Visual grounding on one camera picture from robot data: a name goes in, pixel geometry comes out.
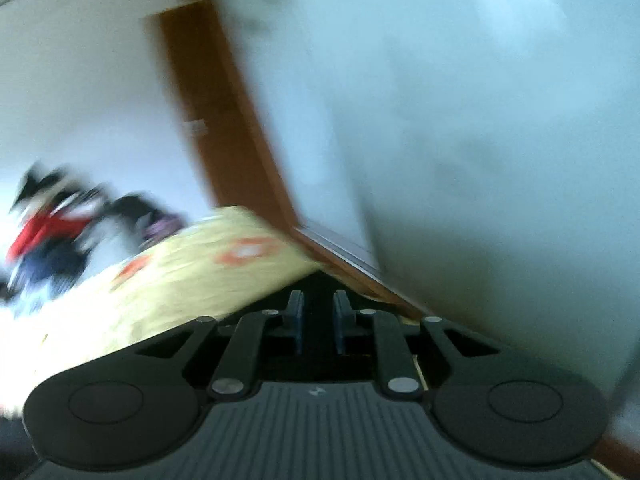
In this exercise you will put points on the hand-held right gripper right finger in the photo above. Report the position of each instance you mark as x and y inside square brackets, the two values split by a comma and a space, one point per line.
[341, 320]

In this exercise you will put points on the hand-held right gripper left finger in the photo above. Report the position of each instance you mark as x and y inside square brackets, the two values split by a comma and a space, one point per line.
[298, 320]

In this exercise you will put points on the yellow carrot print bedsheet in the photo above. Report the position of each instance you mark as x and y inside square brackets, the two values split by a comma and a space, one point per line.
[200, 280]

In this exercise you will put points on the purple cloth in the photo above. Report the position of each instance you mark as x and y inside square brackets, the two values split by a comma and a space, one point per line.
[162, 228]

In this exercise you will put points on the black backpack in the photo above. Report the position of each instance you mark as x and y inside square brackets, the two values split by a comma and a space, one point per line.
[132, 212]

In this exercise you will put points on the brown wooden door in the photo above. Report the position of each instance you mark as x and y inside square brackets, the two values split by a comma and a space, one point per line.
[210, 85]

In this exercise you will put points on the navy blue jacket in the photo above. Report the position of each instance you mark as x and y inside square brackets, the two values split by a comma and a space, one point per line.
[50, 270]

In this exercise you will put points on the red jacket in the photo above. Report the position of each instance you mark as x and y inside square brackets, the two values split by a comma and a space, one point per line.
[47, 230]

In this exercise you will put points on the black clothes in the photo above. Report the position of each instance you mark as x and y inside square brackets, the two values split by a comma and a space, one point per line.
[42, 185]

